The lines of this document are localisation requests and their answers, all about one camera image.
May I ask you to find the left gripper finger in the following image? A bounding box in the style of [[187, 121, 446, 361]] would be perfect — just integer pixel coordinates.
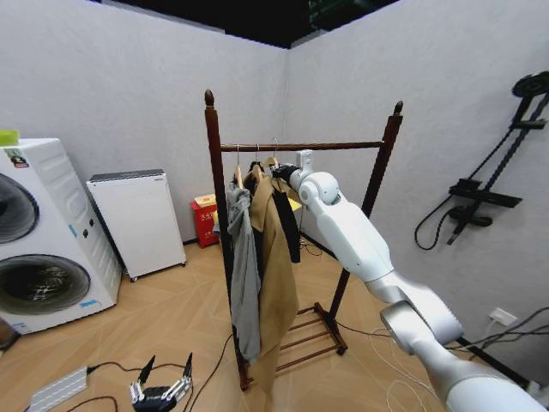
[[164, 352, 194, 403], [130, 354, 156, 403]]

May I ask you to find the black garment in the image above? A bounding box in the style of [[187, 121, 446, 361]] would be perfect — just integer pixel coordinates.
[[270, 173, 302, 264]]

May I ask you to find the wooden clothes hanger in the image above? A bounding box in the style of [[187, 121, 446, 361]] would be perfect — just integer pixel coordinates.
[[250, 145, 265, 182], [233, 143, 244, 190], [262, 137, 281, 171]]

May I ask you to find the grey hanging garment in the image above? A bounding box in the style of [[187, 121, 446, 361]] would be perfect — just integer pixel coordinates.
[[226, 182, 262, 364]]

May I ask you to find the dark wooden clothes rack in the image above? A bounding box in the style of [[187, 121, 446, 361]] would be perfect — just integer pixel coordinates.
[[203, 88, 404, 391]]

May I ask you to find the grey power strip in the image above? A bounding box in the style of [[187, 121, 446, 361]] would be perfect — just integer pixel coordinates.
[[26, 366, 90, 412]]

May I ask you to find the red cardboard box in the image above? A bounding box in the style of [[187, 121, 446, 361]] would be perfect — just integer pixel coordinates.
[[190, 193, 220, 249]]

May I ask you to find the tan hanging coat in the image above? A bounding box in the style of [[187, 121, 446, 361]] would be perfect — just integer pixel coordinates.
[[248, 174, 300, 394]]

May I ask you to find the dark brown object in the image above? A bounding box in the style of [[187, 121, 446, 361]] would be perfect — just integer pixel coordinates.
[[0, 317, 21, 354]]

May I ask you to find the white box appliance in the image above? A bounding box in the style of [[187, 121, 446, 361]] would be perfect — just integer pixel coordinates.
[[86, 168, 188, 282]]

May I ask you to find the white washing machine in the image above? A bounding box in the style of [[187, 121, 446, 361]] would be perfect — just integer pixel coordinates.
[[0, 137, 124, 335]]

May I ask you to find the black floor cable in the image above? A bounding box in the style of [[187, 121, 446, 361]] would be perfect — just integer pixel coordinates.
[[63, 395, 119, 412], [188, 333, 234, 412]]

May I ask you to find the black power strip cable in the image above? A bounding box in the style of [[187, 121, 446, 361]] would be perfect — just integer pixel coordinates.
[[87, 361, 188, 375]]

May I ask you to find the white floor cable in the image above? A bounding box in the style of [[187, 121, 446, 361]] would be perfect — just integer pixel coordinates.
[[368, 327, 443, 412]]

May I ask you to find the black wall shower set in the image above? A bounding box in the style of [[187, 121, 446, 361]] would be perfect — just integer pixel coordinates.
[[413, 70, 549, 251]]

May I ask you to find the white wall socket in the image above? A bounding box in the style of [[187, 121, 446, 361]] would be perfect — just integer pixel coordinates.
[[488, 306, 518, 326]]

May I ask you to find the black cable bundle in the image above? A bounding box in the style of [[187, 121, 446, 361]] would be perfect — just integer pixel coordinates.
[[445, 306, 549, 362]]

